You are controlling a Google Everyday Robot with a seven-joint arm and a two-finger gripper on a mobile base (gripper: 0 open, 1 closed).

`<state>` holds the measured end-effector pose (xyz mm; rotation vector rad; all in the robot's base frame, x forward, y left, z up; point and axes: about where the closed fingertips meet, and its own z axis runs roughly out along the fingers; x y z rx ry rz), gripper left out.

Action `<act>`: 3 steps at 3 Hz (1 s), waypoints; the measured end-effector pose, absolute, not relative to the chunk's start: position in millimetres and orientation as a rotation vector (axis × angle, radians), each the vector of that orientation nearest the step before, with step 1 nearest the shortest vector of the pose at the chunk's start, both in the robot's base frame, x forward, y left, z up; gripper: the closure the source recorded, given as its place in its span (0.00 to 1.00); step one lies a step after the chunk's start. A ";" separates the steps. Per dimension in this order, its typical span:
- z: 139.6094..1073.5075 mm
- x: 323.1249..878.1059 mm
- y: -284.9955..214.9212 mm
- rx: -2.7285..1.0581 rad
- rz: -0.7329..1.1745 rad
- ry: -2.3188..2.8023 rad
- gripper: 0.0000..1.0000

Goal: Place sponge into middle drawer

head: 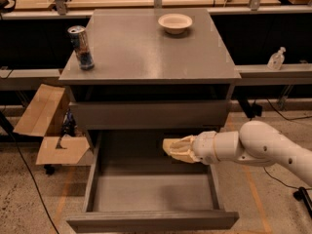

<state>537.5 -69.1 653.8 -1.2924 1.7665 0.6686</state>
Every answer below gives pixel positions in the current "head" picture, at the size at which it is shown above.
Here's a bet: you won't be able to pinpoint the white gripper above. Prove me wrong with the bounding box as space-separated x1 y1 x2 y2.
170 131 218 165

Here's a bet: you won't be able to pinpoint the yellow sponge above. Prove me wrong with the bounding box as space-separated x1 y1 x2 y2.
162 138 181 156

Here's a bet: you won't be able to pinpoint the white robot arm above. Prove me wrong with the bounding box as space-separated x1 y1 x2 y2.
163 121 312 186

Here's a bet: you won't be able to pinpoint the open grey middle drawer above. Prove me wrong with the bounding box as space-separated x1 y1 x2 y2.
67 130 239 234

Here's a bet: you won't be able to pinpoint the grey drawer cabinet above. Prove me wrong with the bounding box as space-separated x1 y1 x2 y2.
58 7 242 154

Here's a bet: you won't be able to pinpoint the black caster foot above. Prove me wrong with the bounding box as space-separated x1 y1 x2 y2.
293 187 312 218

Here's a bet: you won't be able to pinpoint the white paper bowl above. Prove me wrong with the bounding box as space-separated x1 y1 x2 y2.
158 14 193 35

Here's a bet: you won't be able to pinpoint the open cardboard box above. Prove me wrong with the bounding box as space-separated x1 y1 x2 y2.
14 84 93 166

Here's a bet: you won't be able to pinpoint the blue silver drink can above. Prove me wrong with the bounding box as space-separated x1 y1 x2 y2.
67 25 95 70

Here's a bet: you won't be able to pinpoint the black headphones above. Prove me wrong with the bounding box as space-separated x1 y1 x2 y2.
0 0 17 13

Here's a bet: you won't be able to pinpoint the black floor cable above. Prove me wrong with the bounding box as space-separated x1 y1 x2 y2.
262 166 312 191

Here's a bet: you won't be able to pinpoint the black cable left floor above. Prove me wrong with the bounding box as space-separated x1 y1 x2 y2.
0 114 60 234

